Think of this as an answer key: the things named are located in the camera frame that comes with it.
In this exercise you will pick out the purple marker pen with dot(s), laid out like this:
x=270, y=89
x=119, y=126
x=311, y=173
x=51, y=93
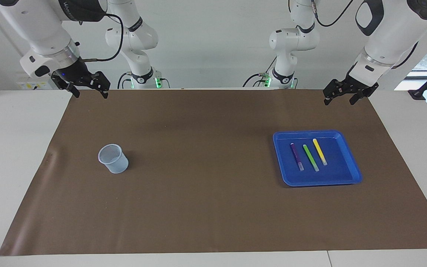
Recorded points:
x=297, y=156

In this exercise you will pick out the blue plastic tray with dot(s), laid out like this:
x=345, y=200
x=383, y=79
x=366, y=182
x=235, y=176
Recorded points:
x=332, y=174

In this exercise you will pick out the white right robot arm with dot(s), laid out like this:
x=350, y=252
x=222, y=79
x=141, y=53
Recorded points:
x=39, y=29

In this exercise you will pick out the brown paper table mat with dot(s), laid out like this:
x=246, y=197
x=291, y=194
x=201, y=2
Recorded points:
x=198, y=207

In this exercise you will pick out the green marker pen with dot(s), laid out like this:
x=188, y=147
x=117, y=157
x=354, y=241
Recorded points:
x=310, y=157

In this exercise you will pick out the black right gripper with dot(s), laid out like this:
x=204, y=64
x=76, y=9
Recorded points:
x=74, y=76

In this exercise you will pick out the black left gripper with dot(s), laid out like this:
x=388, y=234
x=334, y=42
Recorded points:
x=354, y=87

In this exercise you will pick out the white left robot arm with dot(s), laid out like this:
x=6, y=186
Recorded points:
x=387, y=33

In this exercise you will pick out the yellow marker pen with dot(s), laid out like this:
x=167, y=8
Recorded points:
x=320, y=152

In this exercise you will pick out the white wall socket strip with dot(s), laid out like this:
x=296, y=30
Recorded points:
x=32, y=86

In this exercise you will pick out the translucent plastic cup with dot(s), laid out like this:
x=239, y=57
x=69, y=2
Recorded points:
x=115, y=165

